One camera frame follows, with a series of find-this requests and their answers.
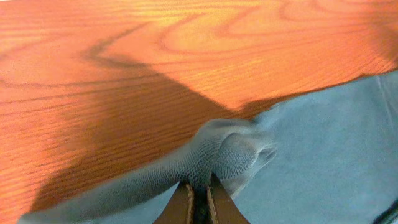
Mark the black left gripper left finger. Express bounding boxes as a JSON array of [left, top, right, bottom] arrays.
[[154, 183, 195, 224]]

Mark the teal blue t-shirt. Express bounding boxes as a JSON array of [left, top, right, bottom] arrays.
[[19, 72, 397, 223]]

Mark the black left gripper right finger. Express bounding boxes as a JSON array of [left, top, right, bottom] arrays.
[[206, 174, 249, 224]]

